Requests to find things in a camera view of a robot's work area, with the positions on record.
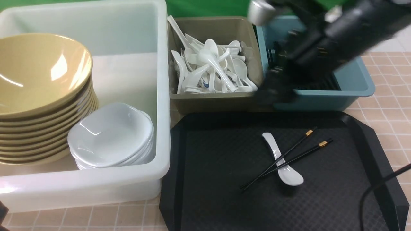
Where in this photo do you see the stack of yellow bowls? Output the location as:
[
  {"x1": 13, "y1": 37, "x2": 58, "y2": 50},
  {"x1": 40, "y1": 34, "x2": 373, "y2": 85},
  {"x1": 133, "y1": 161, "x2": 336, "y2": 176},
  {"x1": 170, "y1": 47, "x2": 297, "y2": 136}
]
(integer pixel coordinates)
[{"x1": 0, "y1": 77, "x2": 99, "y2": 166}]

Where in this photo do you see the black chopstick gold tip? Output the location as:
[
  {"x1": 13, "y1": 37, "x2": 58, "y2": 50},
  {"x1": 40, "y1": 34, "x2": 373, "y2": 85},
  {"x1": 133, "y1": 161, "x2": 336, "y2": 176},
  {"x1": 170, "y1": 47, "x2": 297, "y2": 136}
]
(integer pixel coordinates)
[
  {"x1": 257, "y1": 138, "x2": 333, "y2": 180},
  {"x1": 240, "y1": 127, "x2": 317, "y2": 190}
]

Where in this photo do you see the brown plastic spoon bin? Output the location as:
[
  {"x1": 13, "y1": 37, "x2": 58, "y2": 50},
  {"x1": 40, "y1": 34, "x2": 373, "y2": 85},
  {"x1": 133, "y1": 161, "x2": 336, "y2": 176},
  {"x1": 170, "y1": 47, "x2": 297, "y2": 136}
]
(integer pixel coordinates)
[{"x1": 168, "y1": 16, "x2": 264, "y2": 115}]

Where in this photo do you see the bundle of black chopsticks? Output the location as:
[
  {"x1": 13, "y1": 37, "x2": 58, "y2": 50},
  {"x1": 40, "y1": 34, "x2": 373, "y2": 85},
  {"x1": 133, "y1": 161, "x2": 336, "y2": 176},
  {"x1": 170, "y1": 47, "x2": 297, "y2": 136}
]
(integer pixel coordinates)
[{"x1": 266, "y1": 41, "x2": 341, "y2": 91}]

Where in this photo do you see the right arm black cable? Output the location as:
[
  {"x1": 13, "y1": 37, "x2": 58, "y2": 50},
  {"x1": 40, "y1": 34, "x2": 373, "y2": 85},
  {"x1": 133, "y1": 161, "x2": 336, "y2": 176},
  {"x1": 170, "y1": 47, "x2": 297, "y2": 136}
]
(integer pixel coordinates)
[{"x1": 358, "y1": 164, "x2": 411, "y2": 231}]

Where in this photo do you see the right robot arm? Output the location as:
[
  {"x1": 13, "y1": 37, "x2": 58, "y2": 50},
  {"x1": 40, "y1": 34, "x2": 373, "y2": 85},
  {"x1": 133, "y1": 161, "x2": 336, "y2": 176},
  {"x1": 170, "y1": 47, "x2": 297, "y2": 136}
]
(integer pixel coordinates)
[{"x1": 247, "y1": 0, "x2": 411, "y2": 105}]

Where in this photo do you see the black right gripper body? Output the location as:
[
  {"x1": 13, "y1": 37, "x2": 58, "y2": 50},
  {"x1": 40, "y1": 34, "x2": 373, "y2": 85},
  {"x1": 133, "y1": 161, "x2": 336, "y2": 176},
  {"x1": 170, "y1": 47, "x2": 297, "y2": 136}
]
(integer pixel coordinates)
[{"x1": 255, "y1": 29, "x2": 325, "y2": 108}]

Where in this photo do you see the pile of white spoons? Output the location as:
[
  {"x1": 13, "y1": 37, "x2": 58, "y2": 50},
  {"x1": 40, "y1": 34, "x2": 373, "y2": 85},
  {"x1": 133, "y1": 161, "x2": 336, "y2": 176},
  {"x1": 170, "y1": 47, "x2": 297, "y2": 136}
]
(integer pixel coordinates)
[{"x1": 167, "y1": 15, "x2": 262, "y2": 95}]

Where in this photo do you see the black plastic serving tray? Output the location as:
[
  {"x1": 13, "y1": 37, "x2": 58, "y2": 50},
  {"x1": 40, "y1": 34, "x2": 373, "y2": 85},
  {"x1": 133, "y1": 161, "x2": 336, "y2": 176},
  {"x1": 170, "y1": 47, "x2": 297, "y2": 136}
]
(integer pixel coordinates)
[{"x1": 159, "y1": 112, "x2": 393, "y2": 231}]

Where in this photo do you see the white dish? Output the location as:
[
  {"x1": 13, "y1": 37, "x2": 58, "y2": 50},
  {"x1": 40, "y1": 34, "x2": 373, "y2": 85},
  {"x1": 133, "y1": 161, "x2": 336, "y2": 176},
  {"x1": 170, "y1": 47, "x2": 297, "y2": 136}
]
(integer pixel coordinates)
[{"x1": 67, "y1": 103, "x2": 155, "y2": 167}]

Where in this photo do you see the green cloth backdrop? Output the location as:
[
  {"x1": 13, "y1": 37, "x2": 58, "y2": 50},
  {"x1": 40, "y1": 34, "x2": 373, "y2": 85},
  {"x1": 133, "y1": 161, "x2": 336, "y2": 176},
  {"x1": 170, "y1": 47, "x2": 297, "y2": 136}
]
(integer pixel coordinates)
[{"x1": 1, "y1": 0, "x2": 250, "y2": 17}]

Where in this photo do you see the white ceramic soup spoon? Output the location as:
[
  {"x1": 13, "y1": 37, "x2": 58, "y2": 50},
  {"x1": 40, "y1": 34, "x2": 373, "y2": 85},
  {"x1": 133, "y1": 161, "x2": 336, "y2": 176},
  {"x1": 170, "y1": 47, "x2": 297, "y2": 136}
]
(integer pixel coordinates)
[{"x1": 262, "y1": 133, "x2": 304, "y2": 186}]

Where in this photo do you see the stack of white dishes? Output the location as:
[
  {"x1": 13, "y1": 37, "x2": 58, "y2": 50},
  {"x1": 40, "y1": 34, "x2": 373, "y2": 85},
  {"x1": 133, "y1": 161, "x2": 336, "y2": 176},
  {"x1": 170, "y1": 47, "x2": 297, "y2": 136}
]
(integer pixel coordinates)
[{"x1": 74, "y1": 143, "x2": 155, "y2": 170}]

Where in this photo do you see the yellow noodle bowl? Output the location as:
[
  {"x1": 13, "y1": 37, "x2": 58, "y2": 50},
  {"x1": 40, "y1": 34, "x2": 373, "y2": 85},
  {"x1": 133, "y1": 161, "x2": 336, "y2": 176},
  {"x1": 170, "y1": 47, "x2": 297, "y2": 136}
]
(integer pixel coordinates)
[{"x1": 0, "y1": 33, "x2": 93, "y2": 120}]

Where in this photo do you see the blue plastic chopstick bin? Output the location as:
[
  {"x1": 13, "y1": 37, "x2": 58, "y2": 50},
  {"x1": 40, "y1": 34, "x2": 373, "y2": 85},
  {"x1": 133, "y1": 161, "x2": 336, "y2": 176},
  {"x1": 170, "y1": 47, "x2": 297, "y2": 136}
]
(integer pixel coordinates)
[{"x1": 255, "y1": 16, "x2": 375, "y2": 111}]

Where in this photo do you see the large white plastic tub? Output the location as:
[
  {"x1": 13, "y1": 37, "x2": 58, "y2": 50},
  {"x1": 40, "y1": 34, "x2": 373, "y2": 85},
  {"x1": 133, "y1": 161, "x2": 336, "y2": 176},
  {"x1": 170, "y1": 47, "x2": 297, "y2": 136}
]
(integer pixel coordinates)
[{"x1": 1, "y1": 0, "x2": 170, "y2": 213}]

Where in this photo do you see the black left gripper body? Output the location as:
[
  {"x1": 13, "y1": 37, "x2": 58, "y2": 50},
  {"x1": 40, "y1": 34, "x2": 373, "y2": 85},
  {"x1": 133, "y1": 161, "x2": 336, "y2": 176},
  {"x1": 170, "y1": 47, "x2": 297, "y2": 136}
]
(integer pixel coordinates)
[{"x1": 0, "y1": 202, "x2": 9, "y2": 225}]

